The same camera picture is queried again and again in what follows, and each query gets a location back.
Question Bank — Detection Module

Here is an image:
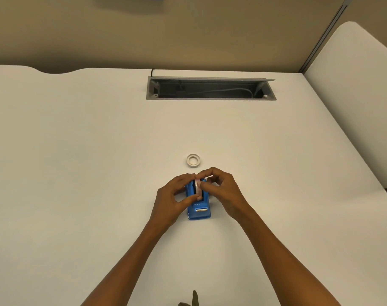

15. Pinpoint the grey metal partition post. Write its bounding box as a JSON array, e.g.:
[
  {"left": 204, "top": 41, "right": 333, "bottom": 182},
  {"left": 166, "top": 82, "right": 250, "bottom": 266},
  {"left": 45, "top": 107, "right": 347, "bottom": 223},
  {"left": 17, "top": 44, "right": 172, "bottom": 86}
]
[{"left": 299, "top": 0, "right": 354, "bottom": 74}]

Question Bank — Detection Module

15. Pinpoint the clear tape roll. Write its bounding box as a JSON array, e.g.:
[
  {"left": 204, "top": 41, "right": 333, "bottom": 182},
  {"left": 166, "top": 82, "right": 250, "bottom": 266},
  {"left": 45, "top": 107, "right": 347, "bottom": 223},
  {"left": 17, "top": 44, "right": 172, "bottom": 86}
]
[{"left": 193, "top": 178, "right": 204, "bottom": 201}]

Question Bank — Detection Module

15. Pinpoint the white cable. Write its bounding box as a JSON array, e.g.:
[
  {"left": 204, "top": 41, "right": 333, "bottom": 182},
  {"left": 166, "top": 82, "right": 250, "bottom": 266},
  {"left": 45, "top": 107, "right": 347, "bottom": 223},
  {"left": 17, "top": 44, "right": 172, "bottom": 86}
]
[{"left": 184, "top": 87, "right": 255, "bottom": 98}]

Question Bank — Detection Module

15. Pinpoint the grey desk cable tray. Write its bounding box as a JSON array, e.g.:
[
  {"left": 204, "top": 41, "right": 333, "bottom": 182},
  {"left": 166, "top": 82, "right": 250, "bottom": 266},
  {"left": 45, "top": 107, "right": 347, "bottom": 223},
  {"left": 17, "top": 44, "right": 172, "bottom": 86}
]
[{"left": 146, "top": 75, "right": 277, "bottom": 101}]

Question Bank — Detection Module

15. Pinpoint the person's right forearm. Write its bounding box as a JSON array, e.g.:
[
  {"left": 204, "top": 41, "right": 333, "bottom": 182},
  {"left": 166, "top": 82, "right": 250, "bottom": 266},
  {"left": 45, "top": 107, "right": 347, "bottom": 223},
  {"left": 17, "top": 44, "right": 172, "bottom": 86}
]
[{"left": 232, "top": 203, "right": 342, "bottom": 306}]

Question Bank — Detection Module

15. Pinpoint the person's right hand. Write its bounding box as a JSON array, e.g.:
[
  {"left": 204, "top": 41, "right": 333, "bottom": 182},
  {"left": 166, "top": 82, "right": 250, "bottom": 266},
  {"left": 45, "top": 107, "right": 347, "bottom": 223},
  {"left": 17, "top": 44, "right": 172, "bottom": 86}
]
[{"left": 196, "top": 167, "right": 255, "bottom": 221}]

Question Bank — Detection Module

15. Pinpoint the person's left forearm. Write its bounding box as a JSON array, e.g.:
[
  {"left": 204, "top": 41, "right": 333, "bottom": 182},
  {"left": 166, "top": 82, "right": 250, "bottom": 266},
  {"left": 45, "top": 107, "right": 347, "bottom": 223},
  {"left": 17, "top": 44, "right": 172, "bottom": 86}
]
[{"left": 80, "top": 219, "right": 172, "bottom": 306}]

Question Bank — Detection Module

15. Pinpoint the white empty tape core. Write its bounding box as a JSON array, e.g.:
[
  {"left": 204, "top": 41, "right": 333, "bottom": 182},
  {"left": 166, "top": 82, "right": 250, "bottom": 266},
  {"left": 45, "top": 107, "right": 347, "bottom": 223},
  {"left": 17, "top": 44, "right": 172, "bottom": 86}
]
[{"left": 186, "top": 154, "right": 202, "bottom": 169}]

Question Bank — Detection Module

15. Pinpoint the blue tape dispenser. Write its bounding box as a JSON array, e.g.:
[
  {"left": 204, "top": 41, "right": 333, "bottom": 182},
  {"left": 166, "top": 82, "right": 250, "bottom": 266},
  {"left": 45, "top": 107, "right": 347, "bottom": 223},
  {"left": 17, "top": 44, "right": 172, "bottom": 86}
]
[{"left": 185, "top": 178, "right": 212, "bottom": 221}]

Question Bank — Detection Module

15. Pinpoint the white desk divider panel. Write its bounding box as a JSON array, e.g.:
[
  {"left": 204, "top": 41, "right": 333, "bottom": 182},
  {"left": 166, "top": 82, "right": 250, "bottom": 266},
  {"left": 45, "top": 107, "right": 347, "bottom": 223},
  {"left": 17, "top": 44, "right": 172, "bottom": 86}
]
[{"left": 303, "top": 21, "right": 387, "bottom": 208}]

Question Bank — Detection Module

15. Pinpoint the person's left hand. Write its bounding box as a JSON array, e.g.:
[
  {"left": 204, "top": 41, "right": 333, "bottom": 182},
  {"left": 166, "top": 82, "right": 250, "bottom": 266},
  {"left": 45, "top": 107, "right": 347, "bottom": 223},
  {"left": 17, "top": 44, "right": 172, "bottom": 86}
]
[{"left": 148, "top": 173, "right": 199, "bottom": 235}]

